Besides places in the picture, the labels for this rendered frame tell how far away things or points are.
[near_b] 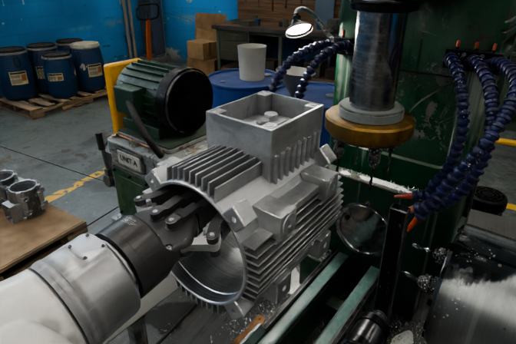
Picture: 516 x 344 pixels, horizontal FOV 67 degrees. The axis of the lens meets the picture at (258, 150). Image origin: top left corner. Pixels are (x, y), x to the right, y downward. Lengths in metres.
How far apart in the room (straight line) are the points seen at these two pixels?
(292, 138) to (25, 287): 0.30
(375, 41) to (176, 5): 7.06
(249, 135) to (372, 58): 0.38
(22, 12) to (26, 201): 4.12
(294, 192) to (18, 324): 0.30
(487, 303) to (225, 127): 0.52
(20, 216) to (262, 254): 2.59
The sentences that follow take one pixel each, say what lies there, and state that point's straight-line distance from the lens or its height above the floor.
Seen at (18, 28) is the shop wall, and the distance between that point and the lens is 6.57.
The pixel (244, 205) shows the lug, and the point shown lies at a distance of 0.40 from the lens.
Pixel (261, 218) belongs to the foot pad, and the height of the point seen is 1.36.
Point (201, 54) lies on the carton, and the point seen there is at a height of 0.39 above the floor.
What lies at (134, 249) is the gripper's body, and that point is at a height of 1.38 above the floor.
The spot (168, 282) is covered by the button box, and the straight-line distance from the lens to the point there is 0.81.
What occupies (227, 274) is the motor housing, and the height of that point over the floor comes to 1.24.
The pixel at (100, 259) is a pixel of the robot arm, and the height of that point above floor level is 1.38.
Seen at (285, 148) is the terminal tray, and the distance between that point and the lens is 0.46.
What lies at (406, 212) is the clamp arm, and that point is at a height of 1.25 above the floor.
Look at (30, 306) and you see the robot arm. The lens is 0.35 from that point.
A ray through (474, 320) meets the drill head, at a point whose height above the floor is 1.08.
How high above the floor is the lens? 1.60
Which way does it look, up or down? 25 degrees down
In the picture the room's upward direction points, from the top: straight up
